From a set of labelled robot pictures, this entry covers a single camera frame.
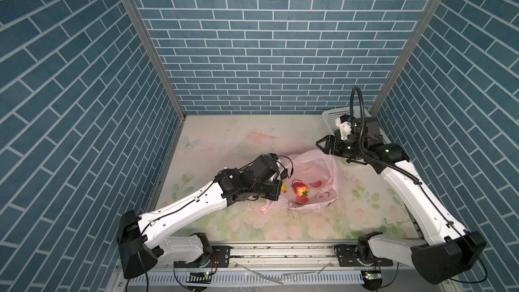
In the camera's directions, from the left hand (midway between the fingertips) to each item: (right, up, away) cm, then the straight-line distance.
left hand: (286, 193), depth 70 cm
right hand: (+15, +17, +5) cm, 23 cm away
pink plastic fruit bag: (+13, -2, +23) cm, 27 cm away
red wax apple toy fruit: (+8, -3, +16) cm, 18 cm away
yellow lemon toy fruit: (0, -3, +18) cm, 18 cm away
